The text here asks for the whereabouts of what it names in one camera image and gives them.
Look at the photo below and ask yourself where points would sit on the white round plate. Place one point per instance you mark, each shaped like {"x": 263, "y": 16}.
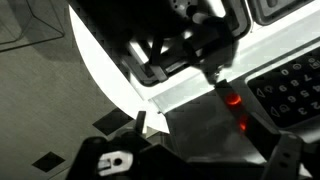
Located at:
{"x": 100, "y": 73}

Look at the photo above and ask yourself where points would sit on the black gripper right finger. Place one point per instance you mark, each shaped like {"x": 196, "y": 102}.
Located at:
{"x": 286, "y": 163}

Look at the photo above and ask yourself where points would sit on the red lit button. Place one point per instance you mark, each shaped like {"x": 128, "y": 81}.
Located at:
{"x": 233, "y": 99}

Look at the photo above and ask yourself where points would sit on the clear plastic box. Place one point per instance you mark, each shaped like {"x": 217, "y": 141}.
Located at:
{"x": 30, "y": 23}

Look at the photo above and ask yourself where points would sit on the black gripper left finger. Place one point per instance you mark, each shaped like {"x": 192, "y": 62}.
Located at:
{"x": 86, "y": 156}

